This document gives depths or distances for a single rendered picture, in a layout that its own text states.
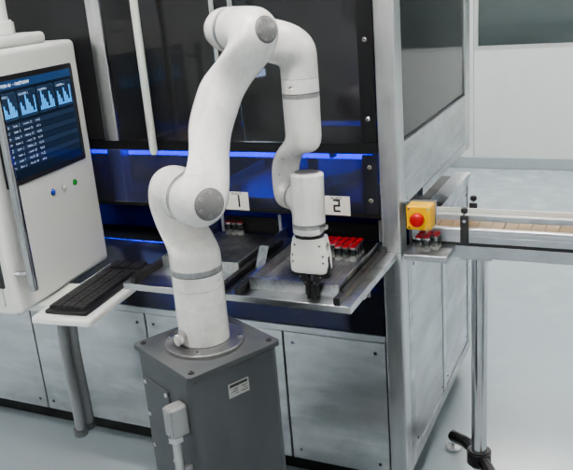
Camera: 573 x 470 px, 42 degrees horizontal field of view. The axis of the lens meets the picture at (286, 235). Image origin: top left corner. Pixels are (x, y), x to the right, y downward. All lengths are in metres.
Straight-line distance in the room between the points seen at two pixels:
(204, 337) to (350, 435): 0.97
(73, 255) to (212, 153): 0.99
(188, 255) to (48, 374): 1.62
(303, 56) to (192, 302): 0.62
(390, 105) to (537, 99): 4.66
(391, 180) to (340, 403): 0.79
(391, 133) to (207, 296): 0.75
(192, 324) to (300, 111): 0.56
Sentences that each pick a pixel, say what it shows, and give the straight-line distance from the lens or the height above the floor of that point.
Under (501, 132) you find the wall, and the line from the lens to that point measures 6.84.
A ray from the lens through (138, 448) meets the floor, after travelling 3.10.
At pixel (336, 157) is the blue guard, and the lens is 2.23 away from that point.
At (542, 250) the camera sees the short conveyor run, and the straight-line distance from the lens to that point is 2.28.
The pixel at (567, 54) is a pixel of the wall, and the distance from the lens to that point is 6.68.
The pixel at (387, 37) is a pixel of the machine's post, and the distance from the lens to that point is 2.12.
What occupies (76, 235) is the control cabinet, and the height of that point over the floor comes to 0.94.
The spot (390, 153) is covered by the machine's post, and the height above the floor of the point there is 1.18.
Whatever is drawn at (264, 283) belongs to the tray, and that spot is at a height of 0.90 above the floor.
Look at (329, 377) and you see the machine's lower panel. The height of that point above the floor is 0.43.
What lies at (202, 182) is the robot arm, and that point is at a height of 1.27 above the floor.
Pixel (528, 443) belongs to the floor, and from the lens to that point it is 3.00.
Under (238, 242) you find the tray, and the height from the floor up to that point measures 0.88.
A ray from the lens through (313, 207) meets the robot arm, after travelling 1.85.
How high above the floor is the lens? 1.65
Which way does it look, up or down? 18 degrees down
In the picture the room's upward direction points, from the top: 5 degrees counter-clockwise
